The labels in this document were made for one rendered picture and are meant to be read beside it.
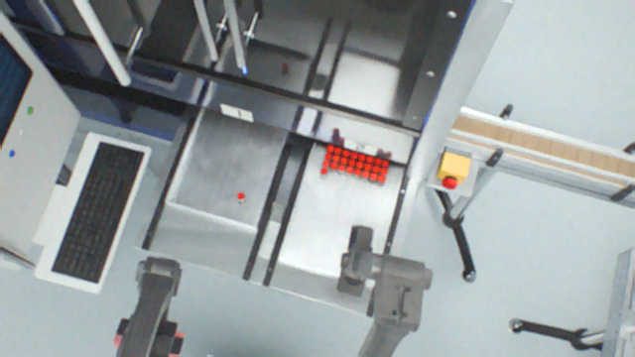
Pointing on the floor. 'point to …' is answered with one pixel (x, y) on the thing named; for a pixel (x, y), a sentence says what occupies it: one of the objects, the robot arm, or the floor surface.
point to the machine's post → (457, 81)
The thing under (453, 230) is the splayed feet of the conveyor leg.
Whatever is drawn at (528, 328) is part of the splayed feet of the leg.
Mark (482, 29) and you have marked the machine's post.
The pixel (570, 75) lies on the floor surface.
